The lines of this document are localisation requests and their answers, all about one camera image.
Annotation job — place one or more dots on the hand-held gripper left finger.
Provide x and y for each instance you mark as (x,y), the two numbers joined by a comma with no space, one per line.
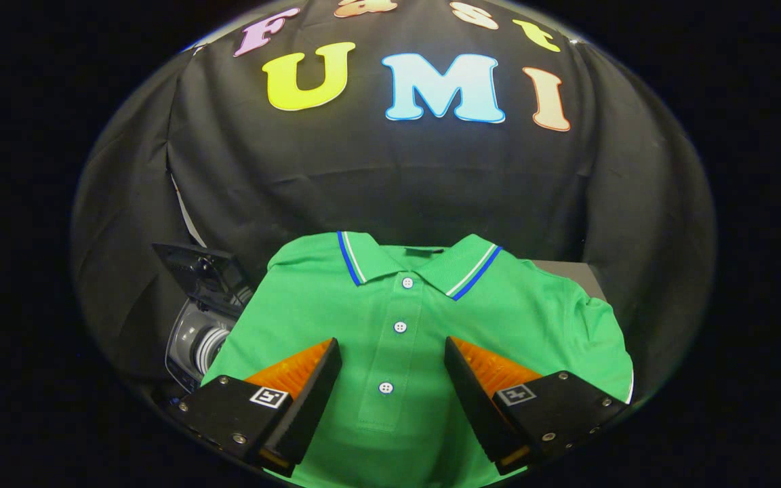
(312,393)

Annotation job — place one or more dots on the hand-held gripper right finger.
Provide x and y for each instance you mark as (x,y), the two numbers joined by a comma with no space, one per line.
(472,396)

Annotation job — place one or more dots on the dark washing machine lid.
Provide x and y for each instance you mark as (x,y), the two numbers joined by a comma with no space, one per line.
(204,274)

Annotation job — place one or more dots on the beige cabinet with grey top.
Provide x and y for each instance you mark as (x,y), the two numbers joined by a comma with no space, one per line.
(577,274)

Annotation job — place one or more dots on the green polo shirt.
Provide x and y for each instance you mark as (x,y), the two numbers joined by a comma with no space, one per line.
(323,298)

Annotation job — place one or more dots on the black backdrop cloth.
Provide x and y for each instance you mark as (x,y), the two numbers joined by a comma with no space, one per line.
(363,176)

